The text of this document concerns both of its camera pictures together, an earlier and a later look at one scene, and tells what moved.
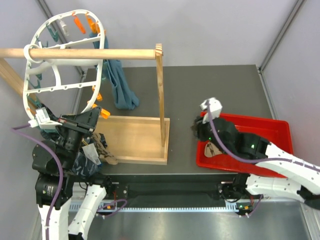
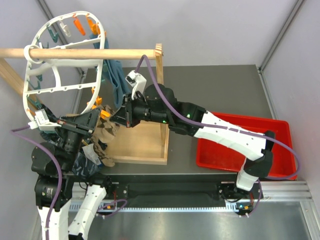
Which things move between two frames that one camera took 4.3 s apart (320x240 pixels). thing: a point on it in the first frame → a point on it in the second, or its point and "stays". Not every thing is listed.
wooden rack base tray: (132, 140) stays
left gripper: (85, 122) stays
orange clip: (104, 113) stays
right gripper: (199, 128) → (122, 117)
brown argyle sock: (210, 150) → (106, 128)
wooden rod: (79, 54) stays
